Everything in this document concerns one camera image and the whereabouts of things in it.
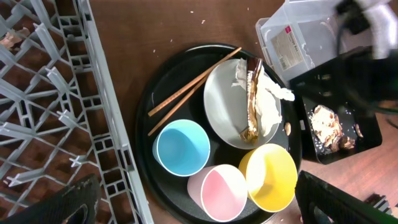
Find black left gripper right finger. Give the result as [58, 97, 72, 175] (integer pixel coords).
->
[295, 170, 397, 224]

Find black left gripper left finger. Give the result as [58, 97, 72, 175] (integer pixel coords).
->
[1, 174, 101, 224]

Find yellow plastic bowl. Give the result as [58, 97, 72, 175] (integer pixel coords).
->
[239, 143, 298, 213]

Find brown gold snack wrapper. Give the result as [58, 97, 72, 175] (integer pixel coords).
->
[240, 58, 262, 145]

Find pink plastic cup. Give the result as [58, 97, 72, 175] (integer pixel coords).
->
[187, 164, 248, 222]

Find white paper napkin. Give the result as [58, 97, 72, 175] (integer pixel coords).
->
[231, 58, 295, 136]

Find light blue plastic cup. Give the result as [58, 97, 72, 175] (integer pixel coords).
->
[152, 119, 211, 177]

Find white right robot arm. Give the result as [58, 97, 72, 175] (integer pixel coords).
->
[335, 1, 397, 114]

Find grey plastic dishwasher rack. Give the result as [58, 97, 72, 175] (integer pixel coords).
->
[1, 0, 153, 223]

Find black rectangular food-waste tray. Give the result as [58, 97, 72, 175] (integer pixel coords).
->
[289, 47, 382, 164]

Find clear plastic waste bin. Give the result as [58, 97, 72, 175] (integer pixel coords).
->
[255, 0, 374, 86]

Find pile of food scraps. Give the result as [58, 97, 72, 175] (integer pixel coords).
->
[309, 105, 356, 154]

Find round black tray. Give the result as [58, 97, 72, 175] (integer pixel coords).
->
[134, 43, 303, 224]

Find grey round plate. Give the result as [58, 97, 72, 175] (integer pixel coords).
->
[203, 58, 279, 150]

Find lower wooden chopstick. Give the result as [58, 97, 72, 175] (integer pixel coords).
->
[147, 77, 206, 136]

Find wooden chopstick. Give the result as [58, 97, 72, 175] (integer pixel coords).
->
[148, 47, 242, 116]
[147, 77, 206, 136]

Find upper wooden chopstick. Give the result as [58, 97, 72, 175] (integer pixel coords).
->
[148, 47, 242, 116]

